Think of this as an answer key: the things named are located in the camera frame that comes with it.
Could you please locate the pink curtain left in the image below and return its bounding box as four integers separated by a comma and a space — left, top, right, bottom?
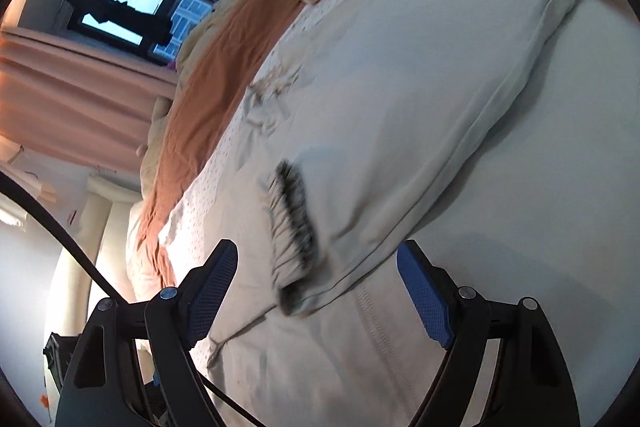
1, 27, 178, 173

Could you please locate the beige zip jacket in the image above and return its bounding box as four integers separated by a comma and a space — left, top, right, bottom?
205, 0, 639, 426

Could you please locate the beige blanket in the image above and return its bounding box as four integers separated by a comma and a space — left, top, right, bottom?
139, 0, 240, 198

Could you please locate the cream padded headboard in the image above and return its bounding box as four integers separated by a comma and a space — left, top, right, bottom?
44, 176, 141, 336

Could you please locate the floral dotted white bedsheet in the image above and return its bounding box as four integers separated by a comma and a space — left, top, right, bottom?
165, 0, 577, 366

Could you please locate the rust orange quilt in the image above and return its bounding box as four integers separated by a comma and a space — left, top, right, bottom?
129, 0, 303, 289

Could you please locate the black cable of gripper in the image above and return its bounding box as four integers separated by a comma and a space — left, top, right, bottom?
0, 170, 266, 427

